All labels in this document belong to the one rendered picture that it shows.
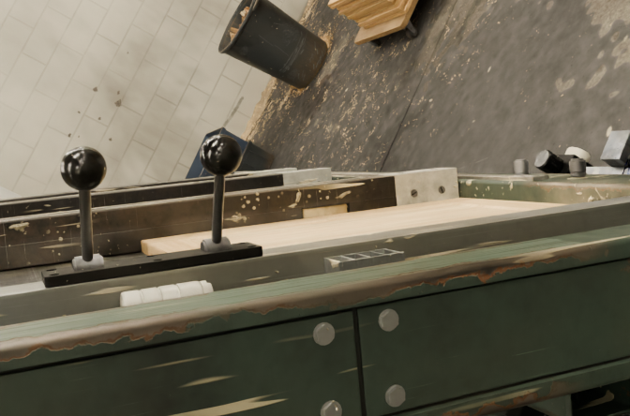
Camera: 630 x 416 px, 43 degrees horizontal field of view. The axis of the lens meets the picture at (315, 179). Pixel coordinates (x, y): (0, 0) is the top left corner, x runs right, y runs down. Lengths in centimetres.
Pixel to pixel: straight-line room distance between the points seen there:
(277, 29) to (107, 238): 440
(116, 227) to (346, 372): 74
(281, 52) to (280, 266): 482
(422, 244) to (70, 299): 35
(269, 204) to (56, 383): 83
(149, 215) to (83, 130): 509
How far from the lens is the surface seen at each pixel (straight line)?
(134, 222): 123
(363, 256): 78
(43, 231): 122
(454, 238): 86
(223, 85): 656
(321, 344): 53
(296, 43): 559
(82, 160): 68
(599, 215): 97
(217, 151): 70
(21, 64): 632
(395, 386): 56
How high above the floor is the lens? 160
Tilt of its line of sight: 20 degrees down
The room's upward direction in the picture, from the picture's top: 62 degrees counter-clockwise
